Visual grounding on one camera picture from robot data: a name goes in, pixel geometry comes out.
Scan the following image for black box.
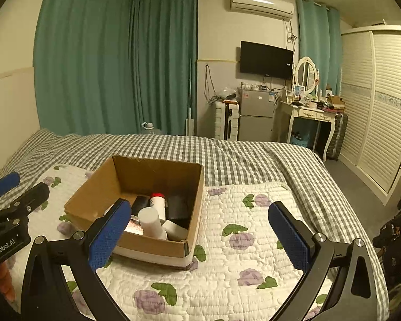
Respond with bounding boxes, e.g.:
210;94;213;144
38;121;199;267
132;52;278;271
167;194;192;230

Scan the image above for red capped white bottle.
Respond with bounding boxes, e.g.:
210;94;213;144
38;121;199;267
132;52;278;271
150;192;168;223

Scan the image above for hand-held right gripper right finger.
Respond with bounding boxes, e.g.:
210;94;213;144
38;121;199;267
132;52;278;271
268;201;379;321

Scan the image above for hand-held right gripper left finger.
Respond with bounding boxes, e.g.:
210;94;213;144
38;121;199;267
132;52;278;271
20;198;132;321

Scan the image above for dark printed clothing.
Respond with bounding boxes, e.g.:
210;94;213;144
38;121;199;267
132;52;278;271
372;187;401;295

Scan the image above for person's left hand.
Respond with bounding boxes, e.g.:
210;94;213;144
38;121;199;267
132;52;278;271
0;259;17;301

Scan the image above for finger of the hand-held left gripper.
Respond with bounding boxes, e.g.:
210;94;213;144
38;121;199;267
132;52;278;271
0;172;21;198
5;183;51;217

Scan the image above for clear plastic bag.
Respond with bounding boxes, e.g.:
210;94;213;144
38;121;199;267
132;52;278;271
217;87;238;100

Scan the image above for blue basket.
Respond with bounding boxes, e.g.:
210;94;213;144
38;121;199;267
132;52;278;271
289;130;310;147

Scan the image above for water jug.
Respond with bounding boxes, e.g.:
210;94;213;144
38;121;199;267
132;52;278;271
141;122;163;134

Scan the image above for brown cardboard box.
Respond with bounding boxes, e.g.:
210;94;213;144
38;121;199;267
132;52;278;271
64;155;205;270

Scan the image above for black cylinder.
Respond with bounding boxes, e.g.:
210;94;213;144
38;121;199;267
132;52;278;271
131;196;151;218

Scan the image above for white plastic bottle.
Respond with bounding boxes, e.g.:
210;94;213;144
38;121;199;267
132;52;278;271
138;207;168;240

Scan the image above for white suitcase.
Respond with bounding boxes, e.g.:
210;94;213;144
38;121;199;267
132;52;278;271
214;100;239;141

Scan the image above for light green curtain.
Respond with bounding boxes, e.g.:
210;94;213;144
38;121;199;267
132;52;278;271
296;0;342;96

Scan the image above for white air conditioner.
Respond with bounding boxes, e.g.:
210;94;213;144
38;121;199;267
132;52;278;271
230;0;295;20

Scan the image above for oval white mirror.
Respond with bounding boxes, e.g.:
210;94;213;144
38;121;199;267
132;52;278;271
294;56;321;95

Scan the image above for wide green curtain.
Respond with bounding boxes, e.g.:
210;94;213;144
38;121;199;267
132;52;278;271
33;0;135;136

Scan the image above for white mop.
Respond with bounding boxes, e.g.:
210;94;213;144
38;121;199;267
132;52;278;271
186;58;196;137

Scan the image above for white dressing table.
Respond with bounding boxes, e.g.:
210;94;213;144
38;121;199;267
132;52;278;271
279;100;338;161

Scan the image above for white louvred wardrobe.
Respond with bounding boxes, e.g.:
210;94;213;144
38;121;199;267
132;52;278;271
339;25;401;204

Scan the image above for floral quilted blanket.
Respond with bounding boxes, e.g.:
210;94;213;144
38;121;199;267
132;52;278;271
7;164;341;321

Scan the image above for dark suitcase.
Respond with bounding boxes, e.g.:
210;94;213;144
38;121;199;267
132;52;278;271
326;112;349;161

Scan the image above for silver fridge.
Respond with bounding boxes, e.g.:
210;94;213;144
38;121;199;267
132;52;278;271
237;87;277;142

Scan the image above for hanging wall cables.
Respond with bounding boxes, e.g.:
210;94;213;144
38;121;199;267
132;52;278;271
205;63;218;102

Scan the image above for black wall television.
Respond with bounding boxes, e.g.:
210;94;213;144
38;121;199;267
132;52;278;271
240;41;294;81

